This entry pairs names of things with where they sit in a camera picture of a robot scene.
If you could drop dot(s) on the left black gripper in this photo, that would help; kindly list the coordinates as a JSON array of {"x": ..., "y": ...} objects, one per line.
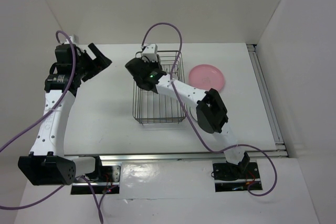
[{"x": 97, "y": 64}]

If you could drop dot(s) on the white plate dark rim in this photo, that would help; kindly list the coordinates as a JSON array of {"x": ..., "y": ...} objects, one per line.
[{"x": 193, "y": 114}]

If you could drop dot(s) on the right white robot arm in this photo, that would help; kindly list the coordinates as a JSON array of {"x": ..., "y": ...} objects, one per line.
[{"x": 210, "y": 110}]

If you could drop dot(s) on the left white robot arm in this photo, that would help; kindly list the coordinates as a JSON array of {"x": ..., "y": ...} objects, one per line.
[{"x": 46, "y": 163}]

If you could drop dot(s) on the pink plastic plate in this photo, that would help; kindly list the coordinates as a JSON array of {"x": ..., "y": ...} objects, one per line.
[{"x": 206, "y": 77}]

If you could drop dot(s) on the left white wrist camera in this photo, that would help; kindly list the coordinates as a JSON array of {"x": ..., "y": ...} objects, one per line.
[{"x": 74, "y": 39}]

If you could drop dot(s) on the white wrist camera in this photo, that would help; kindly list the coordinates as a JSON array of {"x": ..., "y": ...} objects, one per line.
[
  {"x": 74, "y": 39},
  {"x": 149, "y": 53}
]

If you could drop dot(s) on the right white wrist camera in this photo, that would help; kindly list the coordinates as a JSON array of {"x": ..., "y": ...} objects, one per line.
[{"x": 149, "y": 53}]

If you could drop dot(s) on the dark wire dish rack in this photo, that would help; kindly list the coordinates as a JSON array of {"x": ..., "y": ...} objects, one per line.
[{"x": 151, "y": 108}]

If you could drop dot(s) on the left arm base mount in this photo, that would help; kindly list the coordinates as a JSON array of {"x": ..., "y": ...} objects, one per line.
[{"x": 106, "y": 181}]

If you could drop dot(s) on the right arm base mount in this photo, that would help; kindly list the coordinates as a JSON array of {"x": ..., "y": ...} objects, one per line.
[{"x": 225, "y": 181}]

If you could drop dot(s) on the aluminium rail front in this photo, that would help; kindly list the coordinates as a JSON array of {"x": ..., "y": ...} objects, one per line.
[{"x": 185, "y": 156}]

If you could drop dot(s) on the aluminium rail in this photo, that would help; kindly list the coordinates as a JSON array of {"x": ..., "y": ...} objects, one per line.
[
  {"x": 185, "y": 156},
  {"x": 265, "y": 93}
]

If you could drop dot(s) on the aluminium rail right side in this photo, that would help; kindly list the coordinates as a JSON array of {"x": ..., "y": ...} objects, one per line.
[{"x": 265, "y": 93}]

